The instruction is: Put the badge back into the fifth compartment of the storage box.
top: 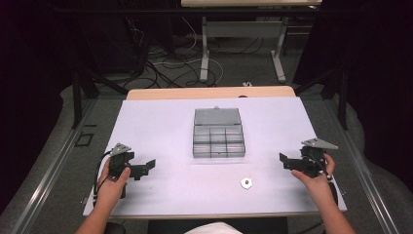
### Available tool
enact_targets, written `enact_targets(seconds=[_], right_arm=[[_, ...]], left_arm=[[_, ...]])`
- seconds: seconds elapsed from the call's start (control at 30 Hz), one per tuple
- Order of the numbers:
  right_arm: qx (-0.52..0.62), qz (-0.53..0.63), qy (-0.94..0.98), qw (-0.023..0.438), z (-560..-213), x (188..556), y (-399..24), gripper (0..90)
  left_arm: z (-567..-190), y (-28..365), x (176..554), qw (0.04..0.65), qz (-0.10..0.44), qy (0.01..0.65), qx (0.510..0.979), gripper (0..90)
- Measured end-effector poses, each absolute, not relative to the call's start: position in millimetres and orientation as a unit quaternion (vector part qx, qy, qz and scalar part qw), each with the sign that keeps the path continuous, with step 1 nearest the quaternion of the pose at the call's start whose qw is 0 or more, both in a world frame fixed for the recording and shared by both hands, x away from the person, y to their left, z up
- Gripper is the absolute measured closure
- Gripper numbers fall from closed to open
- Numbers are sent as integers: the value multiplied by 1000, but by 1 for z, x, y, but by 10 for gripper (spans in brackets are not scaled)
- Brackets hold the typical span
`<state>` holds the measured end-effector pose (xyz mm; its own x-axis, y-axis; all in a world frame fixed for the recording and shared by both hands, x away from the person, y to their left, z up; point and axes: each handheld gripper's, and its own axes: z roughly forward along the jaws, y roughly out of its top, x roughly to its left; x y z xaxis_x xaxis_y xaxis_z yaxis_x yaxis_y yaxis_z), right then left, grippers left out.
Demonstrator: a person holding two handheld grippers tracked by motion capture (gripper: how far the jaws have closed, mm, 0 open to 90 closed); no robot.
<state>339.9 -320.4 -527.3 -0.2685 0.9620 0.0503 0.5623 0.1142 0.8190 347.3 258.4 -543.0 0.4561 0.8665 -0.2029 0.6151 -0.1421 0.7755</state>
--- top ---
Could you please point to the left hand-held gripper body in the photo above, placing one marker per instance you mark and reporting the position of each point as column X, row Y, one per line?
column 119, row 160

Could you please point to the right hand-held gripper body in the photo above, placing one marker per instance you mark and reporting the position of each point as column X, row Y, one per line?
column 312, row 159

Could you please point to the person's right hand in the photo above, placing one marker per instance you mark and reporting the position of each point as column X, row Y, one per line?
column 316, row 183

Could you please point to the person's left hand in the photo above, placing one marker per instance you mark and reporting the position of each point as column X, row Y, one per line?
column 112, row 190

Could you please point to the white table mat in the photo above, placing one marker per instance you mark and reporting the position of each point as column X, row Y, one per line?
column 181, row 169

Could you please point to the small silver metal part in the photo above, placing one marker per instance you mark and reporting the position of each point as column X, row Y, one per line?
column 246, row 183

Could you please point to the black metal stand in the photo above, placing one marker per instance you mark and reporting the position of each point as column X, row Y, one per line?
column 77, row 97
column 342, row 97

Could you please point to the clear plastic compartment box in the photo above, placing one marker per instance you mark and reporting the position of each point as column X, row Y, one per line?
column 218, row 136

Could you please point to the white plug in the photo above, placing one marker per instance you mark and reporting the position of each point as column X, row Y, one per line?
column 247, row 84

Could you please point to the wooden table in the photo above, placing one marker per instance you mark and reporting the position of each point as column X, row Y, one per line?
column 195, row 93

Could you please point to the person's white clothing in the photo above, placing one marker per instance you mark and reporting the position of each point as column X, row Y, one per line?
column 213, row 228

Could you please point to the dark curtain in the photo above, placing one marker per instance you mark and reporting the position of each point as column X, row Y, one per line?
column 29, row 97
column 380, row 81

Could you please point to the desk with white legs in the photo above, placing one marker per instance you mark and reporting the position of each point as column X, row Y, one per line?
column 242, row 29

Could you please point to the black horizontal bar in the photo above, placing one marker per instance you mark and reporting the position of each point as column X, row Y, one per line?
column 181, row 11

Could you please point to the black floor socket frame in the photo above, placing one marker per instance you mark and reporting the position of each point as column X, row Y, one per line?
column 84, row 139

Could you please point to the aluminium floor rail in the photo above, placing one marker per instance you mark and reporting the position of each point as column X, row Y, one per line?
column 360, row 175
column 48, row 177

